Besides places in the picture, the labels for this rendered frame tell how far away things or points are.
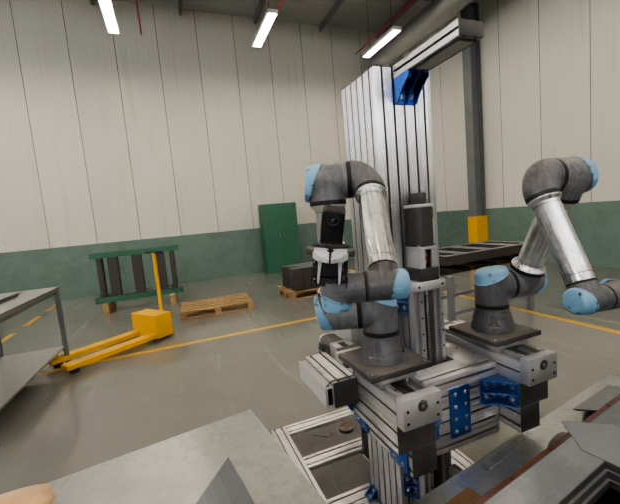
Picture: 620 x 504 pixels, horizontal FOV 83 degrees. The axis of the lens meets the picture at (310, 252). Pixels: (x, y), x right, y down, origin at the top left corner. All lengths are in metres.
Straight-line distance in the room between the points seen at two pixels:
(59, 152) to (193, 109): 3.39
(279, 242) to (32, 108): 6.63
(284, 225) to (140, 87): 5.09
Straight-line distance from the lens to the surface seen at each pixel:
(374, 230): 0.95
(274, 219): 9.96
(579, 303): 1.20
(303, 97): 11.59
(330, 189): 1.08
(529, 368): 1.41
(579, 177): 1.37
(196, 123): 10.62
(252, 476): 0.79
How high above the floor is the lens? 1.52
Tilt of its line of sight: 6 degrees down
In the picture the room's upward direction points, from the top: 5 degrees counter-clockwise
